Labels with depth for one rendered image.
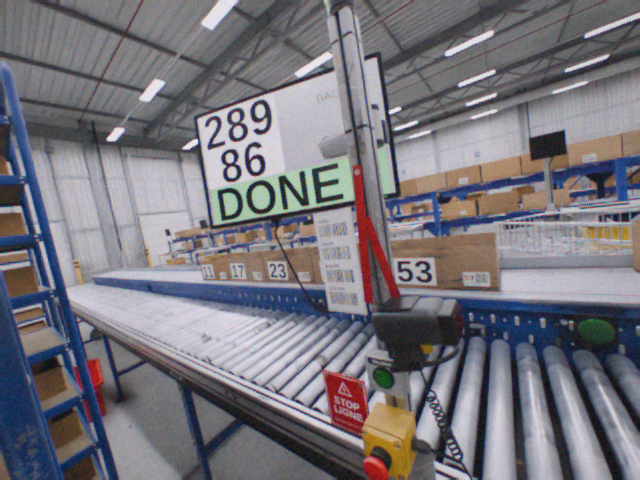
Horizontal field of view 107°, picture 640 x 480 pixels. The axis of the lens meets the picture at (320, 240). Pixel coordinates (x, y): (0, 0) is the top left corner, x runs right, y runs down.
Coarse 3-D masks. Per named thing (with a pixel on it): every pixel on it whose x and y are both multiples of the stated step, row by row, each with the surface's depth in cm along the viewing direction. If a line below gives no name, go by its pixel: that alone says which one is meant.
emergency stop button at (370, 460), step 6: (372, 456) 37; (366, 462) 37; (372, 462) 36; (378, 462) 36; (366, 468) 37; (372, 468) 36; (378, 468) 36; (384, 468) 36; (366, 474) 37; (372, 474) 36; (378, 474) 36; (384, 474) 36
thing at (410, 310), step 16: (384, 304) 38; (400, 304) 36; (416, 304) 35; (432, 304) 34; (448, 304) 34; (384, 320) 36; (400, 320) 34; (416, 320) 33; (432, 320) 32; (448, 320) 31; (384, 336) 36; (400, 336) 35; (416, 336) 33; (432, 336) 32; (448, 336) 31; (400, 352) 37; (416, 352) 36; (400, 368) 37; (416, 368) 35
